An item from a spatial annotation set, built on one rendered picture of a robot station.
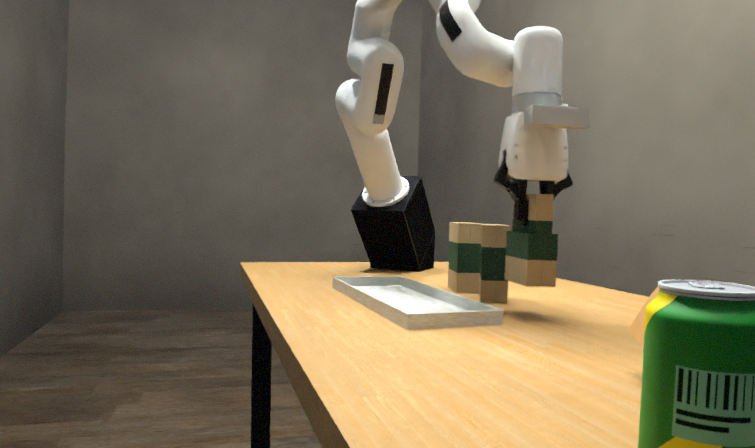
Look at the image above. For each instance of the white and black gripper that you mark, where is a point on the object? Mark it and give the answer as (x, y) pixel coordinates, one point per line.
(539, 155)

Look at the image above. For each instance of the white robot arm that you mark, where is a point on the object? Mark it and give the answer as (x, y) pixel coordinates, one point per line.
(533, 66)

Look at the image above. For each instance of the green drink can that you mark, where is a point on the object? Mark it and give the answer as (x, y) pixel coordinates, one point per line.
(698, 372)

